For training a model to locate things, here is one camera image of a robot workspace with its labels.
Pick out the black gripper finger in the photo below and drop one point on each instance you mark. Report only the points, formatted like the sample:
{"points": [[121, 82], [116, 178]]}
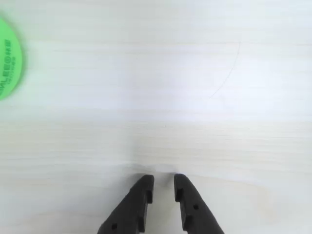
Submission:
{"points": [[129, 214], [197, 217]]}

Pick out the green rubber duck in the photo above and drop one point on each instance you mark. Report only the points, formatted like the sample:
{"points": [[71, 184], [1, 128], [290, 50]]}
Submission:
{"points": [[9, 61]]}

